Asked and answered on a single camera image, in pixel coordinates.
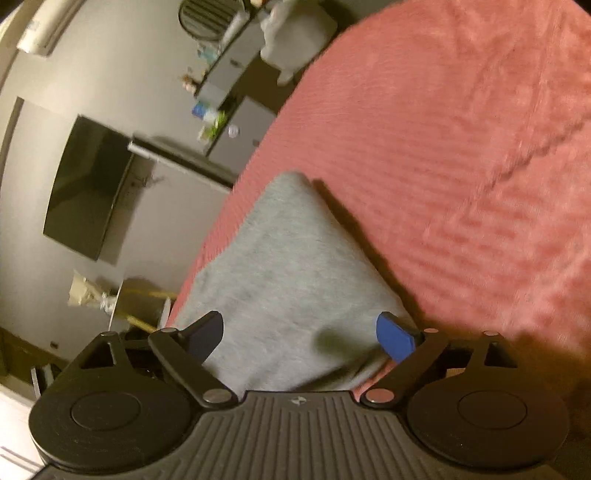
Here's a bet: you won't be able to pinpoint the white vertical pipe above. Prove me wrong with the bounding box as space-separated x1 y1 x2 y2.
128 135 236 188

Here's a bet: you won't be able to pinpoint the black wall television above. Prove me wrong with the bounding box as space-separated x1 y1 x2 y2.
43 115 136 262

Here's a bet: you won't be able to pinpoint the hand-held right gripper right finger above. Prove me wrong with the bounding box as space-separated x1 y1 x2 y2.
360 311 525 409

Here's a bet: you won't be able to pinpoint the red ribbed blanket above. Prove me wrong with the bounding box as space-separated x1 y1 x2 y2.
165 0 591 480

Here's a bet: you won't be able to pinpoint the side table with yellow legs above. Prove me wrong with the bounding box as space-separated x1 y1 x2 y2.
108 278 179 334

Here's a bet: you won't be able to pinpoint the dark round fan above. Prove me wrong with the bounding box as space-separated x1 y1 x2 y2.
178 0 245 43

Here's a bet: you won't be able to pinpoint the white air conditioner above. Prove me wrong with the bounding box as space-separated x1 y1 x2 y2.
16 0 86 57

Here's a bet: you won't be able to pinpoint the grey desk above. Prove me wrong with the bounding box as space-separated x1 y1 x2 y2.
196 8 271 108

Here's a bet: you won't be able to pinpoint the wrapped flower bouquet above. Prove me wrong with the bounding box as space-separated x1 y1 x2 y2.
68 271 119 315

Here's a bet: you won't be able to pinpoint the white chair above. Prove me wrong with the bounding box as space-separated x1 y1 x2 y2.
260 0 339 85

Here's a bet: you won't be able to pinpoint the grey pants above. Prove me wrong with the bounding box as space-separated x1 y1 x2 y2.
168 172 423 393

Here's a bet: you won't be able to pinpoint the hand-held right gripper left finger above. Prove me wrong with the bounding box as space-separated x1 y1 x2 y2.
69 311 238 409

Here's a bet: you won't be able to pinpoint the green packet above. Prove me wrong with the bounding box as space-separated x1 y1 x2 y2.
199 111 230 143

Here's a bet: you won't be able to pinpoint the brown wooden door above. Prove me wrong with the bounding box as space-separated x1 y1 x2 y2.
0 325 63 398

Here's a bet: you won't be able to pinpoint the grey bedside cabinet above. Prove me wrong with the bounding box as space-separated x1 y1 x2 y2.
206 95 278 177

